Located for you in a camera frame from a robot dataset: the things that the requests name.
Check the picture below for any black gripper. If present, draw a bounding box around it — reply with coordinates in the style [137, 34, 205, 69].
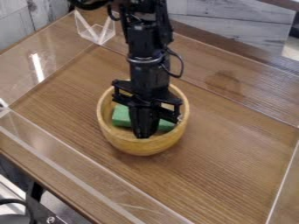
[111, 56, 182, 138]

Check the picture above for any green rectangular block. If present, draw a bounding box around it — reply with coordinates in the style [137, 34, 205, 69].
[111, 104, 174, 132]

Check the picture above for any brown wooden bowl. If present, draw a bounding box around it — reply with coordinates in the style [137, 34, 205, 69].
[95, 84, 190, 156]

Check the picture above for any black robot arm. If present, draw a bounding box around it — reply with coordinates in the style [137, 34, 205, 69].
[67, 0, 182, 138]

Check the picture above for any black table leg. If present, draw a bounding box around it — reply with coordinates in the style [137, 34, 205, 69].
[27, 181, 43, 202]

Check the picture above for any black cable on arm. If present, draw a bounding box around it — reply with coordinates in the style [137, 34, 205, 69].
[160, 48, 184, 79]

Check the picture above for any black cable near floor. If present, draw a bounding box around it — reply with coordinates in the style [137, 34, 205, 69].
[0, 199, 39, 224]

